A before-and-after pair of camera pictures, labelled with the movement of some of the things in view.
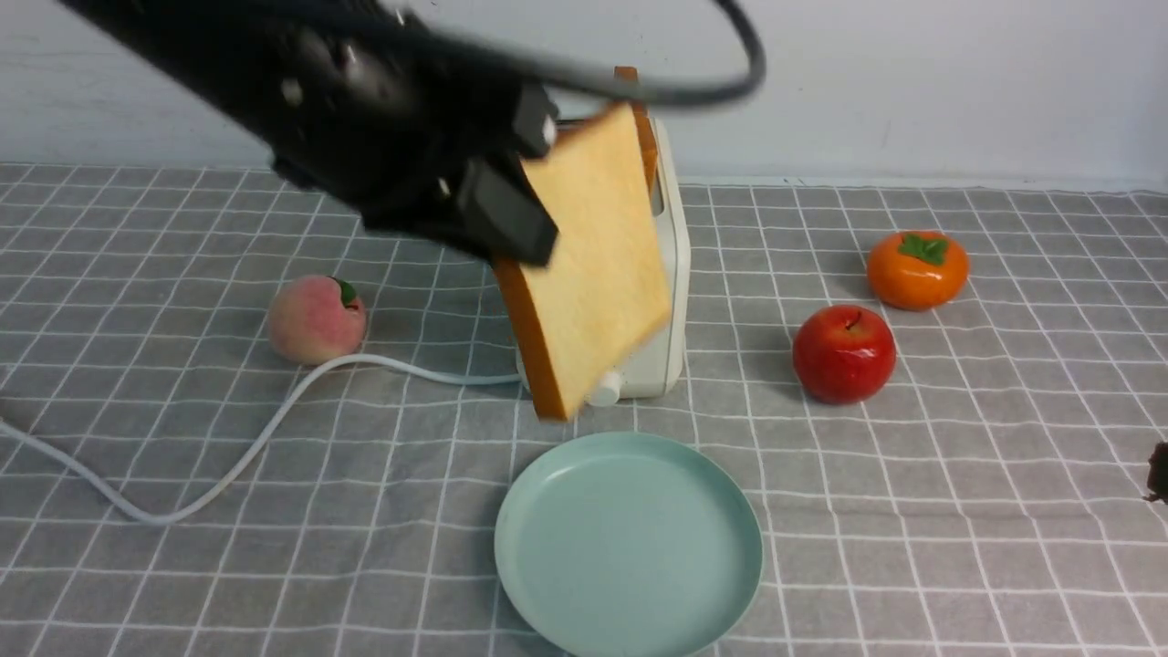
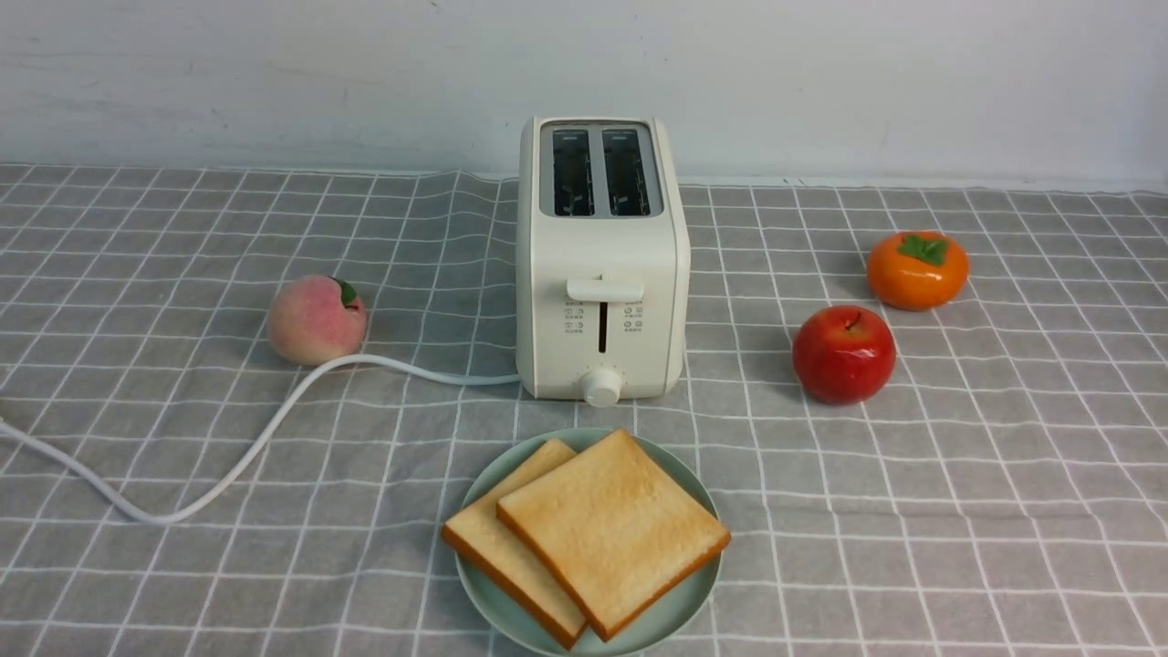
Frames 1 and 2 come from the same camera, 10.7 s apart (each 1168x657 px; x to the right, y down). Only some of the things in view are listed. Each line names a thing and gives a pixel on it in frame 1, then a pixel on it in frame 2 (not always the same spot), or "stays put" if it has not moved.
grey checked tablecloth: [236, 422] stays put
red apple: [843, 354] stays put
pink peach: [315, 319] stays put
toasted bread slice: [629, 74] -> [613, 528]
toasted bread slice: [602, 296] -> [479, 535]
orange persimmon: [916, 271] stays put
